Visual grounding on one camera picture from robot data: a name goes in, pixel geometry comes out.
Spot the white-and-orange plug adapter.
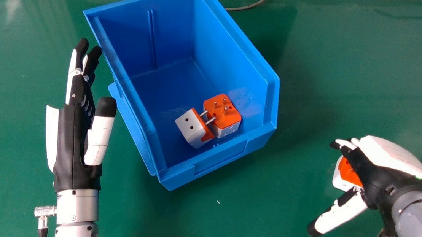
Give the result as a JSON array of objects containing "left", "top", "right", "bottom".
[
  {"left": 172, "top": 106, "right": 218, "bottom": 151},
  {"left": 331, "top": 154, "right": 366, "bottom": 194},
  {"left": 200, "top": 92, "right": 244, "bottom": 141}
]

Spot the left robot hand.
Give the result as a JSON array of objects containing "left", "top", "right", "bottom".
[{"left": 38, "top": 35, "right": 123, "bottom": 197}]

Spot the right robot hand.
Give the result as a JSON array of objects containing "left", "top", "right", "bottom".
[{"left": 307, "top": 131, "right": 422, "bottom": 237}]

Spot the blue plastic bin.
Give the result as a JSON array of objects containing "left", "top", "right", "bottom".
[{"left": 68, "top": 0, "right": 288, "bottom": 200}]

